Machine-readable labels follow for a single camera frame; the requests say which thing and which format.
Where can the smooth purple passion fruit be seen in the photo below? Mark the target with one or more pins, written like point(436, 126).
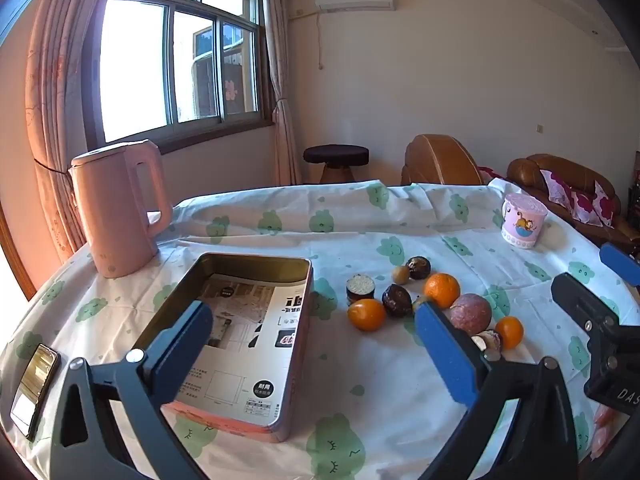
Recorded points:
point(470, 312)

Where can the black smartphone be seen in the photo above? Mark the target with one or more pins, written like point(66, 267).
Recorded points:
point(35, 390)

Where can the pink electric kettle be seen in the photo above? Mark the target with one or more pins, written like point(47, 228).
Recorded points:
point(120, 210)

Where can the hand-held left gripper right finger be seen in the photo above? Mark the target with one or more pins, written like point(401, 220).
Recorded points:
point(445, 355)

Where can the wrinkled dark passion fruit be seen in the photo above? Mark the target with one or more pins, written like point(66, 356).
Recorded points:
point(419, 267)
point(397, 301)

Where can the orange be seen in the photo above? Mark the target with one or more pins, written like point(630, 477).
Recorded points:
point(509, 332)
point(367, 315)
point(441, 290)

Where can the wide pink curtain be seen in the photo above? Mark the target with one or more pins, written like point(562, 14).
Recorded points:
point(55, 110)

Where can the dark round stool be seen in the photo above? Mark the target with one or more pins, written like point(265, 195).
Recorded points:
point(336, 154)

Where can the printed paper sheet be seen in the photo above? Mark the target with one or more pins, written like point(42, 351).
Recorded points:
point(240, 360)

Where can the white tablecloth green cloud print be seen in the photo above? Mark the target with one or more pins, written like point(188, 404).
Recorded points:
point(350, 385)

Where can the pink metal tin box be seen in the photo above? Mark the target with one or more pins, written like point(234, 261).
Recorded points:
point(250, 265)

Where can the pink cartoon cup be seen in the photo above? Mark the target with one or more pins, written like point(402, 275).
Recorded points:
point(522, 222)

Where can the small yellowish round fruit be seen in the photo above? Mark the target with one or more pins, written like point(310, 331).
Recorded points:
point(420, 301)
point(400, 275)

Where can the narrow pink curtain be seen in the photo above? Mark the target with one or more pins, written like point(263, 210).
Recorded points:
point(285, 135)

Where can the brown leather sofa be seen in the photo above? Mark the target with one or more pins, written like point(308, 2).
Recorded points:
point(565, 165)

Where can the floral pink cushion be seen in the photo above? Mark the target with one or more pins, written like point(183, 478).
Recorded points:
point(580, 200)

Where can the brown mushroom-like piece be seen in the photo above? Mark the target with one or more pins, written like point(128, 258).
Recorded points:
point(490, 342)

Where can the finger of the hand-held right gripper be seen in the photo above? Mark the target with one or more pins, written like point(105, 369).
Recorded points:
point(620, 262)
point(585, 305)

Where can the person's right hand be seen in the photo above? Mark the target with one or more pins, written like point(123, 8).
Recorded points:
point(607, 435)

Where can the dark framed window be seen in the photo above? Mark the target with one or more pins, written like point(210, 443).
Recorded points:
point(135, 70)

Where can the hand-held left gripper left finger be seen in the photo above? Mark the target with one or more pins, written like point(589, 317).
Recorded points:
point(185, 345)

